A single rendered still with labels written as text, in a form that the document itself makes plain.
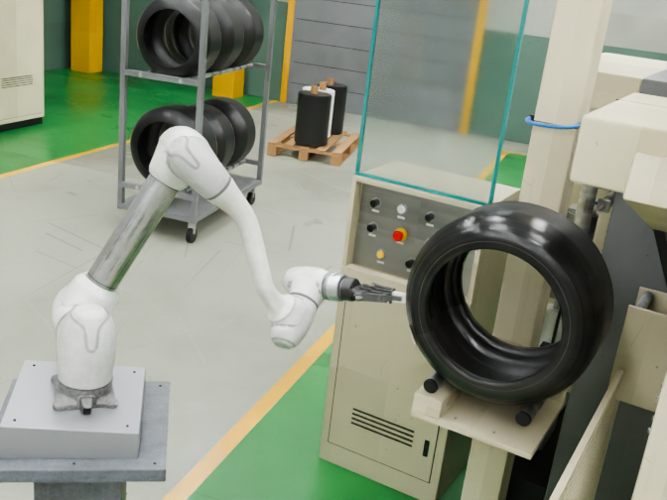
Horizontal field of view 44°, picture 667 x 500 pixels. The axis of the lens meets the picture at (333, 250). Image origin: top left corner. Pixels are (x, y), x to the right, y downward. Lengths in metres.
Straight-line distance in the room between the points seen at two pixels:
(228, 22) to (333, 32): 5.81
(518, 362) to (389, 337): 0.79
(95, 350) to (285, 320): 0.56
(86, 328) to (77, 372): 0.13
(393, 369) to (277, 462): 0.69
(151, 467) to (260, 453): 1.29
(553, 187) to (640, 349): 0.53
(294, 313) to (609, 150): 1.11
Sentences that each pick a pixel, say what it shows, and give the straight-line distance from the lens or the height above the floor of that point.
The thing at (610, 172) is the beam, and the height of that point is 1.68.
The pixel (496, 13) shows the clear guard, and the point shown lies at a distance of 2.90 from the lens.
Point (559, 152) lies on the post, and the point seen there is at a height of 1.58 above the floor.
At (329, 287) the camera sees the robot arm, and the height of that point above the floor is 1.08.
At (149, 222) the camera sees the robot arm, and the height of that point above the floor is 1.23.
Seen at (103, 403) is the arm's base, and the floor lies 0.76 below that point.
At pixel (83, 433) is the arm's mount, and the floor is 0.73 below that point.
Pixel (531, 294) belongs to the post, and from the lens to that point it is 2.63.
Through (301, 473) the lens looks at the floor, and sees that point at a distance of 3.55.
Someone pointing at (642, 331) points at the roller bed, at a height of 1.13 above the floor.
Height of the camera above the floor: 2.04
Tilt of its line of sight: 19 degrees down
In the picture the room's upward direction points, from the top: 7 degrees clockwise
